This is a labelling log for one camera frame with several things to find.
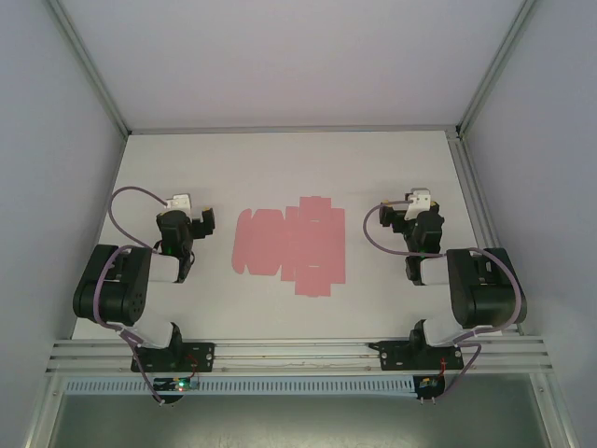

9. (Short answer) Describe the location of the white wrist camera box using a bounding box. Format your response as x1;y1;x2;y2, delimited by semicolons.
162;193;193;212
403;188;430;221

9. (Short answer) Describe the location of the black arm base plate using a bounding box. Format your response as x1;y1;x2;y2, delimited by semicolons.
368;340;464;373
130;342;216;373

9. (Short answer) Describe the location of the pink paper box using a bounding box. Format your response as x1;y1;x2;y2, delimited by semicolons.
231;195;347;299

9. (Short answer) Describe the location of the white slotted cable duct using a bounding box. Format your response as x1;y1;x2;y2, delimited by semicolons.
62;376;416;397

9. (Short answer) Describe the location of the purple cable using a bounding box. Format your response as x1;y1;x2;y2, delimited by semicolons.
363;199;522;402
91;185;170;405

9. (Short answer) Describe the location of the aluminium frame post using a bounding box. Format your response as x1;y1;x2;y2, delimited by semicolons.
49;0;129;137
454;0;540;137

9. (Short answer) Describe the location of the small circuit board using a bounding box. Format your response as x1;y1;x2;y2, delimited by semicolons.
416;375;447;402
153;376;201;405

